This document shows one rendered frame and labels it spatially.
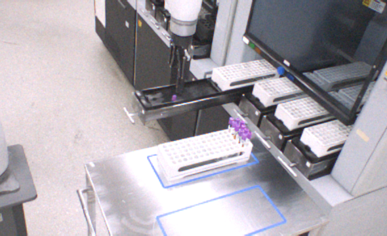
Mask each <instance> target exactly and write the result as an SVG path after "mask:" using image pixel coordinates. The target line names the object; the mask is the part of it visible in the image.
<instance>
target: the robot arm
mask: <svg viewBox="0 0 387 236"><path fill-rule="evenodd" d="M165 1H166V2H167V4H168V6H169V8H170V9H171V25H170V29H171V31H172V34H171V40H170V41H169V43H170V47H169V58H168V64H170V68H171V70H170V76H169V84H176V88H175V92H183V88H184V80H185V79H188V78H189V74H190V61H191V59H192V56H191V55H189V54H188V47H189V45H190V44H191V43H192V37H193V34H194V33H195V31H196V25H197V15H198V13H199V11H200V9H201V3H202V0H165ZM177 64H178V65H177ZM177 67H179V76H178V77H177V75H178V68H177ZM11 159H12V155H11V152H9V151H8V150H7V142H6V138H5V133H4V130H3V126H2V124H1V121H0V195H4V194H6V193H16V192H17V191H19V190H20V184H19V183H18V182H17V181H16V178H15V173H14V170H13V167H12V163H11Z"/></svg>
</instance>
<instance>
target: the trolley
mask: <svg viewBox="0 0 387 236"><path fill-rule="evenodd" d="M245 128H247V129H249V131H251V132H252V130H251V129H250V128H249V127H248V126H246V127H245ZM250 142H251V143H252V145H253V146H252V151H251V154H250V157H249V160H248V161H242V162H238V163H232V164H229V165H224V166H222V167H218V168H212V169H209V170H205V171H202V172H198V173H195V174H191V175H188V176H183V177H182V178H178V179H175V180H171V181H168V180H167V179H166V176H165V175H164V173H163V171H162V170H161V168H160V167H159V164H158V162H157V151H158V146H154V147H149V148H146V149H141V150H138V151H133V152H130V153H124V154H119V155H114V156H111V157H106V158H103V159H97V160H94V161H89V162H86V163H84V168H85V179H86V187H83V188H80V189H77V190H76V192H77V196H78V197H79V200H80V203H81V206H82V210H83V214H84V216H85V219H86V221H87V228H88V229H87V236H96V200H97V202H98V206H99V209H100V211H101V214H102V216H103V219H104V223H105V225H106V227H107V230H108V233H109V235H110V236H297V235H301V234H303V233H305V232H307V231H310V232H309V234H308V236H322V233H323V230H324V229H325V226H326V225H327V224H329V222H330V221H331V220H330V219H329V218H328V217H327V215H326V214H325V213H324V212H323V211H322V210H321V209H320V208H319V206H318V205H317V204H316V203H315V202H314V201H313V200H312V199H311V198H310V196H309V195H308V194H307V193H306V192H305V191H304V190H303V189H302V188H301V186H300V185H298V184H297V182H296V181H295V179H294V178H293V177H292V176H291V175H290V174H289V173H288V172H287V171H286V170H285V168H284V167H283V166H282V165H281V163H280V162H279V161H278V160H277V159H276V158H275V157H274V156H273V155H272V154H271V153H270V151H269V150H268V148H267V147H266V146H265V145H264V144H263V143H262V142H261V141H260V139H259V138H257V137H256V135H255V134H254V133H253V132H252V135H251V139H250ZM82 193H87V200H86V204H87V206H86V204H85V200H84V197H83V194H82Z"/></svg>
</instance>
